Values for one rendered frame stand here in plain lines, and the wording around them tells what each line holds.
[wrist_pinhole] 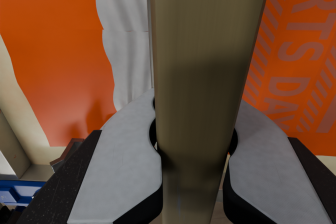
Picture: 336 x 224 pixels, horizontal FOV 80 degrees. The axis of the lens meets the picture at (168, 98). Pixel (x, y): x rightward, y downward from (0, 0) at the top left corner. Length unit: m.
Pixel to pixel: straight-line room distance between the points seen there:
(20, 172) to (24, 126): 0.09
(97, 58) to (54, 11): 0.07
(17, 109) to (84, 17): 0.19
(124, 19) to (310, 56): 0.23
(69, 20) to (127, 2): 0.07
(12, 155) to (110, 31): 0.28
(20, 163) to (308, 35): 0.48
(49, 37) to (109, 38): 0.08
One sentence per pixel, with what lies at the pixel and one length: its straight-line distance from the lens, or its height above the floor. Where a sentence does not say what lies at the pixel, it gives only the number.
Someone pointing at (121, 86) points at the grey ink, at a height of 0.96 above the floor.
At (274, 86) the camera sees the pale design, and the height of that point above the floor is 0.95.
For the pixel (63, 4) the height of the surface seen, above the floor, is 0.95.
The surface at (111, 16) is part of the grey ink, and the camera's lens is 0.25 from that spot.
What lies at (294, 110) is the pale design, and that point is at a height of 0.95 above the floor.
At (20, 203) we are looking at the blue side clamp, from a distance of 0.49.
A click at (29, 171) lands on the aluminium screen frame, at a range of 0.47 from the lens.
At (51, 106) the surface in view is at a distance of 0.36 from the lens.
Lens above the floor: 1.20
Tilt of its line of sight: 57 degrees down
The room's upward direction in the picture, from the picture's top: 174 degrees counter-clockwise
